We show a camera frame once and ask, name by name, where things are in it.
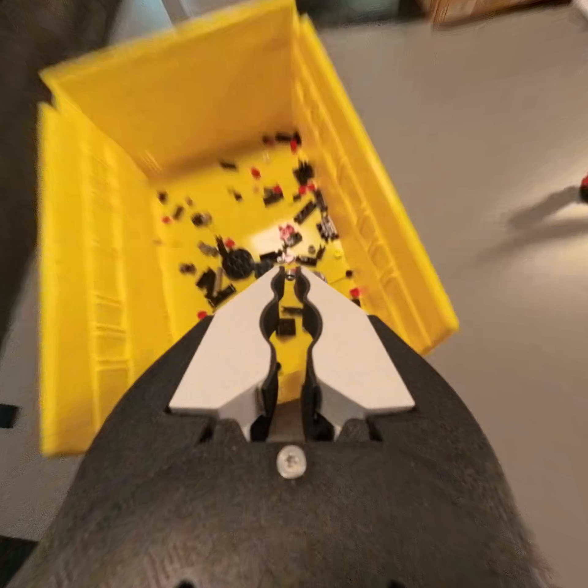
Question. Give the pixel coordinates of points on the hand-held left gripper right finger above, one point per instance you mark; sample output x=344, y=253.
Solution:
x=363, y=367

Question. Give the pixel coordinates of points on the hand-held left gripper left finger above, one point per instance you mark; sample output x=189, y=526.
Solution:
x=225, y=363

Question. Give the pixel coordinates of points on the yellow plastic bin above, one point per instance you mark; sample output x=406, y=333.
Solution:
x=183, y=92

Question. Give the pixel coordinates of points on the small grey lego piece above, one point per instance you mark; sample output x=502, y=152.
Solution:
x=290, y=274

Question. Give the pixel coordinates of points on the pile of lego pieces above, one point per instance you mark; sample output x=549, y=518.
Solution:
x=236, y=262

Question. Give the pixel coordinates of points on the black red yellow lego model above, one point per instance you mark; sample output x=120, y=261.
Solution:
x=584, y=193

